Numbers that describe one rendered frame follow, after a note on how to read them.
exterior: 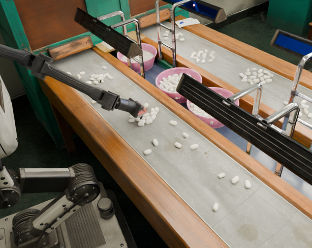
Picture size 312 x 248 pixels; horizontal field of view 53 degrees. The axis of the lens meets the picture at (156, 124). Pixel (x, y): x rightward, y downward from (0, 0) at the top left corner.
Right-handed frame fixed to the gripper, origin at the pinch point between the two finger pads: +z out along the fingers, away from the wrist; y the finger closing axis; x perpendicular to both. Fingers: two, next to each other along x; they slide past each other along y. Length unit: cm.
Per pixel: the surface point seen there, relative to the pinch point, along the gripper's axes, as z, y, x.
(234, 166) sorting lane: 8, -54, -4
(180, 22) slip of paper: 60, 70, -54
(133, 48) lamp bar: -19.8, 6.6, -25.3
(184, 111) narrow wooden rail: 11.3, -13.8, -10.0
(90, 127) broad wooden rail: -21.1, 7.0, 18.2
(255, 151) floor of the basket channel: 27, -50, -11
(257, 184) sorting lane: 8, -66, -4
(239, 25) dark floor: 232, 148, -102
